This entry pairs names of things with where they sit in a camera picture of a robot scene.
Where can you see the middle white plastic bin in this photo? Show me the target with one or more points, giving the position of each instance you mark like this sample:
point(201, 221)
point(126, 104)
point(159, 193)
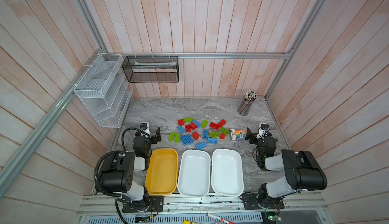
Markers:
point(194, 175)

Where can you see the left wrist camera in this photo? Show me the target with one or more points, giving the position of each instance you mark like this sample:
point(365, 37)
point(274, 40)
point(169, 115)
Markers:
point(145, 127)

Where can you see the yellow plastic bin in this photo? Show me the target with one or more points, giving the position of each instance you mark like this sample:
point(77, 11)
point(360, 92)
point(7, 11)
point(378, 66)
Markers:
point(162, 174)

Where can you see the blue lego brick side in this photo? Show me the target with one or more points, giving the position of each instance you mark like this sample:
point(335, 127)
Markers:
point(212, 141)

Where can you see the blue lego brick bottom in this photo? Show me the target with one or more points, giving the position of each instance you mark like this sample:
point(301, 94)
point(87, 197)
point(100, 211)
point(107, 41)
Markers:
point(201, 145)

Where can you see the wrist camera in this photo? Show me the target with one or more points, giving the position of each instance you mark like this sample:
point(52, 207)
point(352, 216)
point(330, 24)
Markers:
point(263, 130)
point(145, 127)

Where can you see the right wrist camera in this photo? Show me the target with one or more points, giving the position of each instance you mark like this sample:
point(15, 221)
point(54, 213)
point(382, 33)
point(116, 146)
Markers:
point(263, 130)

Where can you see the white plastic bin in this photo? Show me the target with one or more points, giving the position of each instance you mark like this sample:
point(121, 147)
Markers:
point(194, 175)
point(227, 173)

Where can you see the red marker pen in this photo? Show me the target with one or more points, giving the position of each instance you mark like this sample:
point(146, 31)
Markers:
point(219, 219)

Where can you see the metal pencil cup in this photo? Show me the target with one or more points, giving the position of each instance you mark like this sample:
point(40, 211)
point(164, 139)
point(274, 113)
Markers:
point(248, 98)

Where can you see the green lego brick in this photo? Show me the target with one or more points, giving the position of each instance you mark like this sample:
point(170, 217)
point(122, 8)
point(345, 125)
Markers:
point(177, 138)
point(204, 124)
point(188, 119)
point(171, 137)
point(224, 131)
point(214, 135)

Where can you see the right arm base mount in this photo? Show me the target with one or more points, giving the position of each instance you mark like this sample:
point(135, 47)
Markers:
point(253, 201)

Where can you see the white wire mesh shelf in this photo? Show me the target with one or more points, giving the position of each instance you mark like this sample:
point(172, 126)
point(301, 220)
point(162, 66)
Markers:
point(104, 92)

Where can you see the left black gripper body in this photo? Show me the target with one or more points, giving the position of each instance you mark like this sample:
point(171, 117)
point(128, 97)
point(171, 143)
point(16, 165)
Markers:
point(152, 137)

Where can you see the aluminium frame rail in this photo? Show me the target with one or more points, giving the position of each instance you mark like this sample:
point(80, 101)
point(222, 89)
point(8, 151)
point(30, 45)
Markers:
point(99, 205)

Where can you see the black mesh wall basket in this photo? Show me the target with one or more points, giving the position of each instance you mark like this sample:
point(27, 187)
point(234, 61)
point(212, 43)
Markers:
point(151, 69)

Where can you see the colored marker pack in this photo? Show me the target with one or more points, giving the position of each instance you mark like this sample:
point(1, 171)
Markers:
point(237, 135)

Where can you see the blue lego brick upright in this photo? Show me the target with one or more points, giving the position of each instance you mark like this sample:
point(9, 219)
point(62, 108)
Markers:
point(205, 135)

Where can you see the red long lego left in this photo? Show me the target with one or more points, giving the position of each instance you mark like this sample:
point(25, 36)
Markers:
point(214, 126)

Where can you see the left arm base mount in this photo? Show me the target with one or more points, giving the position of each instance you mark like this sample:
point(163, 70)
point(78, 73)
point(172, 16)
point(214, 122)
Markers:
point(152, 204)

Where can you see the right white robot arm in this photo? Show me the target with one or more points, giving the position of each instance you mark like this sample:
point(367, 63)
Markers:
point(301, 169)

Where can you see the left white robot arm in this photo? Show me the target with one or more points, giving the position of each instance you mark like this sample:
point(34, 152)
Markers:
point(114, 171)

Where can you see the red long lego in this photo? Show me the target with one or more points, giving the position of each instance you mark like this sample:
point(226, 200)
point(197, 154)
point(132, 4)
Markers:
point(214, 126)
point(221, 123)

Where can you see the right white plastic bin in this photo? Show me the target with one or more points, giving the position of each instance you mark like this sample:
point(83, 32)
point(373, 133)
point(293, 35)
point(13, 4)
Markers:
point(227, 173)

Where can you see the red long lego right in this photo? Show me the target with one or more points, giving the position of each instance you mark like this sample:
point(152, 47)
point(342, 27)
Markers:
point(221, 123)

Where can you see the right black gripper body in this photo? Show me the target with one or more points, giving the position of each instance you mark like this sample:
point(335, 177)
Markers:
point(253, 136)

